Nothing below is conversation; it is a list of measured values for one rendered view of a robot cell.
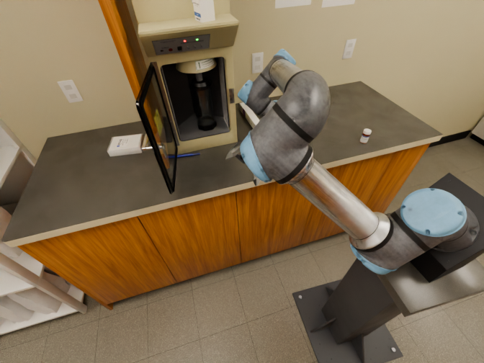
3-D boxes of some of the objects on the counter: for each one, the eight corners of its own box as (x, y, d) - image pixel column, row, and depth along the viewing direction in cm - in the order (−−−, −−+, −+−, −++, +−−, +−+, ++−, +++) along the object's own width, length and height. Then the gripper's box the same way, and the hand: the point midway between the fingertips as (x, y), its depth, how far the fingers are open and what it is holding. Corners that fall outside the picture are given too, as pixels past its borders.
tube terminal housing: (171, 128, 137) (117, -63, 82) (226, 117, 143) (209, -67, 88) (176, 155, 121) (111, -63, 65) (238, 142, 127) (226, -68, 71)
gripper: (256, 105, 78) (232, 145, 66) (292, 142, 84) (275, 185, 72) (241, 118, 85) (216, 156, 73) (275, 152, 90) (256, 192, 79)
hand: (240, 173), depth 75 cm, fingers open, 12 cm apart
